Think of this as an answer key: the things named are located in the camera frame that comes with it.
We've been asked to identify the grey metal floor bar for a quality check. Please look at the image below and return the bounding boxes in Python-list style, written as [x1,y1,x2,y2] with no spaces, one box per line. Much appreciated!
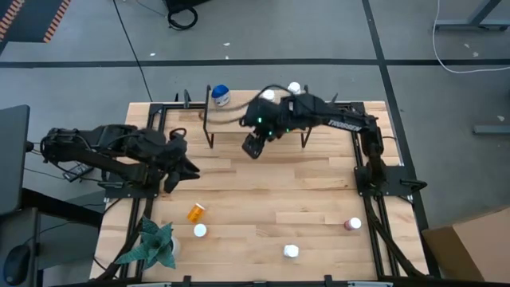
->
[473,125,510,136]

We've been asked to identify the black orange striped floor mat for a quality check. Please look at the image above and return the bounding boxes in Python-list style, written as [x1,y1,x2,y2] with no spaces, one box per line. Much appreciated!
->
[0,0,73,44]

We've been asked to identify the brown cardboard box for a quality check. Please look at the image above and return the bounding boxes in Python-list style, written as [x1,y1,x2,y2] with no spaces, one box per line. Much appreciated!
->
[422,206,510,285]

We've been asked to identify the wooden shelf black metal legs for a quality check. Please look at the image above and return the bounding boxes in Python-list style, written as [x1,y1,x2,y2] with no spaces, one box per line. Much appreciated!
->
[202,84,313,149]

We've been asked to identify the black coiled cable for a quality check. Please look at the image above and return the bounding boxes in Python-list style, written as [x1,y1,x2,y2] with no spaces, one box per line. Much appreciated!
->
[167,6,199,31]

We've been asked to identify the green artificial potted plant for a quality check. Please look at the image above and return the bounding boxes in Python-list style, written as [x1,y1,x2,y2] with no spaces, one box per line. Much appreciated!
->
[114,216,181,271]

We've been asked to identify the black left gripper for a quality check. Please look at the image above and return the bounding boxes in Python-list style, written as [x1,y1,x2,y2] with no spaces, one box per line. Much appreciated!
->
[151,129,201,195]

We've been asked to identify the clear jar blue cap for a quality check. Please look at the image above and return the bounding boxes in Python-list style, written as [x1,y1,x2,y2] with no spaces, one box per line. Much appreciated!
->
[210,84,232,108]

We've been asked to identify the black computer mouse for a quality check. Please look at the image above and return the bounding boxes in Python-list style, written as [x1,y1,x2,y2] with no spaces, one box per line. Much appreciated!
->
[2,243,32,286]

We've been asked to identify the grey metal desk leg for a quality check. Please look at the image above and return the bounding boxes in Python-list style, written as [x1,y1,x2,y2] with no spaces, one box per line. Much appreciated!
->
[433,0,510,32]

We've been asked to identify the black equipment base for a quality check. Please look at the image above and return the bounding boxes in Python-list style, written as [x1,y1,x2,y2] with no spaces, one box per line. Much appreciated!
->
[163,0,212,13]

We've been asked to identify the dark grey desk panel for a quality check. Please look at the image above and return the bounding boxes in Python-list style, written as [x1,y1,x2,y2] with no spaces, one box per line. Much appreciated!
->
[0,104,31,216]

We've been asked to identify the black power adapter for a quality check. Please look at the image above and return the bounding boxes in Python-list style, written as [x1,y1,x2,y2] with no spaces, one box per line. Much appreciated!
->
[62,162,93,183]

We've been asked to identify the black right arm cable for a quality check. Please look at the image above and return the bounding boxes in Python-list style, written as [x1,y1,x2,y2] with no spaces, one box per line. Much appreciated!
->
[198,84,288,124]

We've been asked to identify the white floor cable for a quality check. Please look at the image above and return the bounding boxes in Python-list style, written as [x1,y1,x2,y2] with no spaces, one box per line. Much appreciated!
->
[432,0,510,75]

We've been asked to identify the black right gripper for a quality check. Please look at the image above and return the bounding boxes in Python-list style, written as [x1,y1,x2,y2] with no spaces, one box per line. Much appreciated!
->
[241,97,290,160]

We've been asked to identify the black desk surface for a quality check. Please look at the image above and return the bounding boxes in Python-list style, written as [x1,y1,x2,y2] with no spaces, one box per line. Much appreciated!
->
[0,206,43,287]

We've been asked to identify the red bottle white cap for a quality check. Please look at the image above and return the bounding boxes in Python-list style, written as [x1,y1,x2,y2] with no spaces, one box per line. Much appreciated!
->
[343,216,363,232]

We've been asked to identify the thin black floor cable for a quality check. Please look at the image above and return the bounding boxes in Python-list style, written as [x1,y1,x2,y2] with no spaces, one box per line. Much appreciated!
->
[112,0,154,103]

